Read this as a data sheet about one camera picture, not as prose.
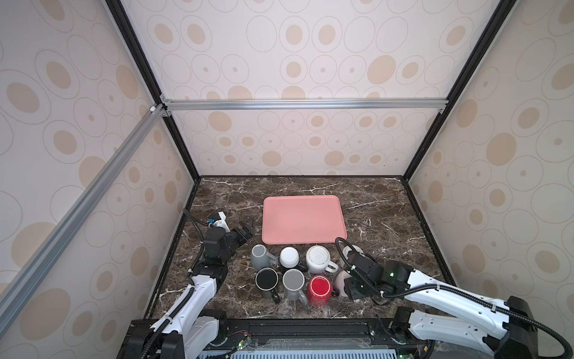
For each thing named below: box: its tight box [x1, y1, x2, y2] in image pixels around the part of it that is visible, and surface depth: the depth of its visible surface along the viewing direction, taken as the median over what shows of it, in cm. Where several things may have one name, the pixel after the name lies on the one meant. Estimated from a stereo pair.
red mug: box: [307, 274, 334, 307], surface depth 78 cm
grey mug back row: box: [251, 243, 279, 270], surface depth 85 cm
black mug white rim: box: [254, 267, 281, 304], surface depth 78 cm
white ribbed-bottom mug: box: [305, 244, 339, 275], surface depth 85 cm
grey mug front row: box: [282, 268, 308, 306], surface depth 76 cm
